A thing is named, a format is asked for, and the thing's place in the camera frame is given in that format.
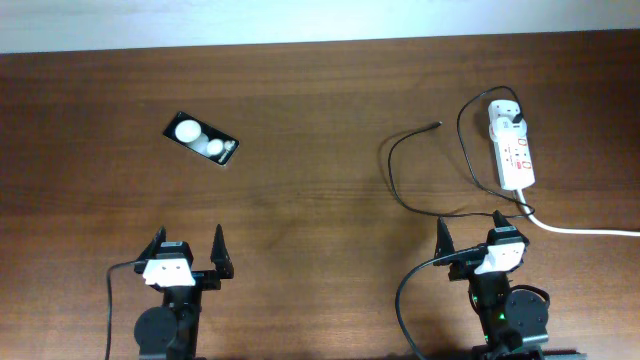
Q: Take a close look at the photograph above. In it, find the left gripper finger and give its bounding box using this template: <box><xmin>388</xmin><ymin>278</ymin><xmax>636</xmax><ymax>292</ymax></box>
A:
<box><xmin>210</xmin><ymin>224</ymin><xmax>234</xmax><ymax>279</ymax></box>
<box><xmin>136</xmin><ymin>226</ymin><xmax>166</xmax><ymax>262</ymax></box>

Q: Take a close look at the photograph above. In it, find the black charging cable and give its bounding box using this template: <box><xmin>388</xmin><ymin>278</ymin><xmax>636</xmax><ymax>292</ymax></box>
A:
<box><xmin>387</xmin><ymin>85</ymin><xmax>536</xmax><ymax>220</ymax></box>

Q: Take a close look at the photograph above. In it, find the black smartphone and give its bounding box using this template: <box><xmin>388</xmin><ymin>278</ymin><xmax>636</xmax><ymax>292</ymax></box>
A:
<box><xmin>162</xmin><ymin>111</ymin><xmax>240</xmax><ymax>167</ymax></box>

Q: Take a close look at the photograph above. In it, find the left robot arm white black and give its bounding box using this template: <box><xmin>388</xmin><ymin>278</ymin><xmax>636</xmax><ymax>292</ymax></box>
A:
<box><xmin>134</xmin><ymin>226</ymin><xmax>234</xmax><ymax>359</ymax></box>

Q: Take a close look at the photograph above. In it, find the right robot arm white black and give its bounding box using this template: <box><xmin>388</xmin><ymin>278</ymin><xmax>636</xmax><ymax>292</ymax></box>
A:
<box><xmin>435</xmin><ymin>211</ymin><xmax>550</xmax><ymax>359</ymax></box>

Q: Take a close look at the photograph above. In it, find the white USB charger plug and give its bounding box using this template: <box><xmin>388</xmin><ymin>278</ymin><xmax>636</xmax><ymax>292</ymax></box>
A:
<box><xmin>489</xmin><ymin>114</ymin><xmax>528</xmax><ymax>142</ymax></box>

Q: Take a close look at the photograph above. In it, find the white power strip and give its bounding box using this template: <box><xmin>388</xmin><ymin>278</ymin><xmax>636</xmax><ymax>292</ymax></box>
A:
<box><xmin>488</xmin><ymin>100</ymin><xmax>535</xmax><ymax>191</ymax></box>

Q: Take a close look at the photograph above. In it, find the white power strip cord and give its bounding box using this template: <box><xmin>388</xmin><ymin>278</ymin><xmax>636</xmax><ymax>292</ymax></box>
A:
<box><xmin>514</xmin><ymin>188</ymin><xmax>640</xmax><ymax>238</ymax></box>

